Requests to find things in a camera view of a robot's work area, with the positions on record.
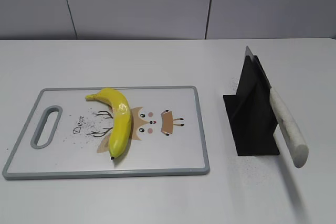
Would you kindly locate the knife with white marbled handle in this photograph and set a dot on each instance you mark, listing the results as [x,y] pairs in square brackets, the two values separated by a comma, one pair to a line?
[290,130]

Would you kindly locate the yellow plastic banana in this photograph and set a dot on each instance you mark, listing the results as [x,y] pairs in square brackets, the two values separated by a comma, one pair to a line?
[120,135]

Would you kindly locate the white grey-rimmed cutting board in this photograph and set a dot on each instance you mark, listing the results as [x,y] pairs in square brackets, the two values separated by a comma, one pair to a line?
[66,136]

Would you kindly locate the black knife stand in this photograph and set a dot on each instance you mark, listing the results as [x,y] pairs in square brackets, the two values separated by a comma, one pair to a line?
[252,120]

